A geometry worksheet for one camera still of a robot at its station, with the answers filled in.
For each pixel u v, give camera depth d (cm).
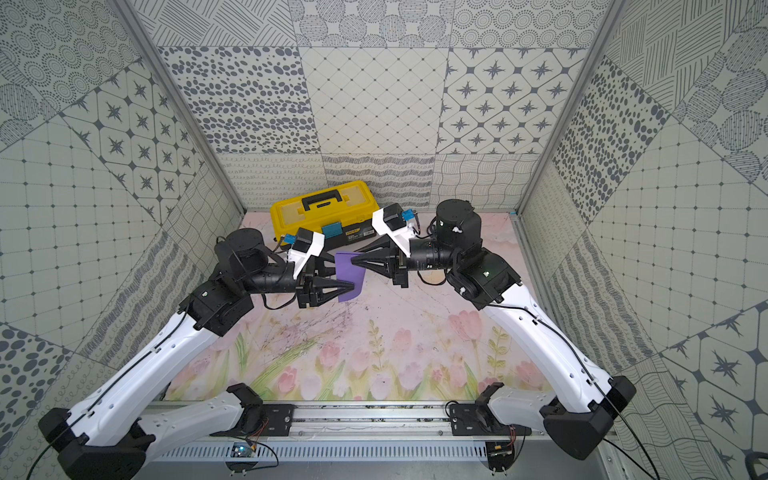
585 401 37
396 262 48
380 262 54
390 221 43
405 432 73
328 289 54
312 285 50
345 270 53
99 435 37
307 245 48
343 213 98
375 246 51
